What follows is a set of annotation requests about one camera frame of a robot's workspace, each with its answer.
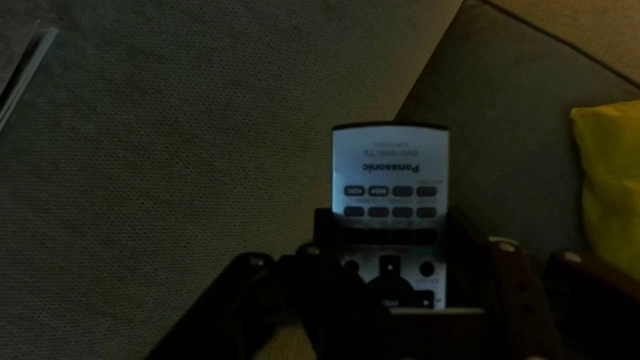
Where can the grey Panasonic remote control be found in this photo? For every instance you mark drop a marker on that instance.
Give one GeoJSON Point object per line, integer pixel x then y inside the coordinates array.
{"type": "Point", "coordinates": [390, 167]}

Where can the yellow cloth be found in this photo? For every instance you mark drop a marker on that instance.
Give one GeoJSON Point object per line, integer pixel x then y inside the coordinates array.
{"type": "Point", "coordinates": [613, 181]}

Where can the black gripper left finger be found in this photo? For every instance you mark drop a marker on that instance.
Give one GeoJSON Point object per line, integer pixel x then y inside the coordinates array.
{"type": "Point", "coordinates": [287, 307]}

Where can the grey fabric sofa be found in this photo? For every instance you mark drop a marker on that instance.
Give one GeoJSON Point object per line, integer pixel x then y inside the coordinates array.
{"type": "Point", "coordinates": [200, 167]}

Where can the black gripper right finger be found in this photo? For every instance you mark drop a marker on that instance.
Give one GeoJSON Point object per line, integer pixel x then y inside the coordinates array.
{"type": "Point", "coordinates": [532, 307]}

